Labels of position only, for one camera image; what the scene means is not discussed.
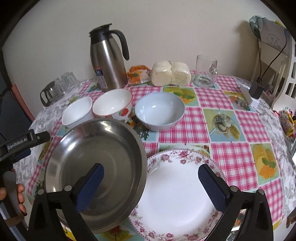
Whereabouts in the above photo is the white square bowl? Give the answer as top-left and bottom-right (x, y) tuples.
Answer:
(61, 96), (94, 129)

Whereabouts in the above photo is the floral rimmed white plate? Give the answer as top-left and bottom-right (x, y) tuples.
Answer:
(128, 149), (225, 240)

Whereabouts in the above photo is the stainless steel plate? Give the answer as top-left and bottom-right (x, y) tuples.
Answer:
(45, 118), (147, 233)

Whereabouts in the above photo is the strawberry pattern white bowl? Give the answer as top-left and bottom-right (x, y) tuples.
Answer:
(92, 89), (132, 122)

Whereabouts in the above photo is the person's left hand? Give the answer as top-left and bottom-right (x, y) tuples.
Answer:
(0, 184), (27, 216)

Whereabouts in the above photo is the clear drinking glass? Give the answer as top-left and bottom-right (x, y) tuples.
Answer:
(54, 78), (68, 96)
(61, 72), (78, 92)

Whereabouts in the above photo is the pink checkered tablecloth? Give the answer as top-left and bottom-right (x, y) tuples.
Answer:
(15, 76), (295, 240)

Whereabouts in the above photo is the colourful candy roll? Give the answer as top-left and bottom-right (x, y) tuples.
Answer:
(279, 109), (295, 138)

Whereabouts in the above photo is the white power strip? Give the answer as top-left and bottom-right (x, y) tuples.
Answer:
(240, 85), (260, 108)

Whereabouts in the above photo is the stainless steel thermos jug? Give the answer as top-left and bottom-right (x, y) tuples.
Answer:
(89, 23), (130, 92)

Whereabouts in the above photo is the black power adapter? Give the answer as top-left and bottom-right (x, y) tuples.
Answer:
(249, 80), (264, 99)

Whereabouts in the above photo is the orange snack packet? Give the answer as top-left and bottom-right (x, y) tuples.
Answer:
(126, 65), (151, 85)

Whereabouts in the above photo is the light blue bowl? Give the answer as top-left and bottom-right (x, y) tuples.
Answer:
(134, 92), (185, 132)

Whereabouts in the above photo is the clear glass mug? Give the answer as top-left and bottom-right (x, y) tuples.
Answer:
(193, 55), (218, 88)

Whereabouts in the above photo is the bag of white buns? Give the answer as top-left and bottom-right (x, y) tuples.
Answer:
(151, 60), (191, 86)

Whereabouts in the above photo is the glass teapot black handle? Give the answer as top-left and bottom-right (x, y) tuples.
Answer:
(40, 81), (61, 107)

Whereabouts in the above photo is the black cable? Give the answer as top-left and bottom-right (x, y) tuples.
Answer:
(253, 17), (288, 82)

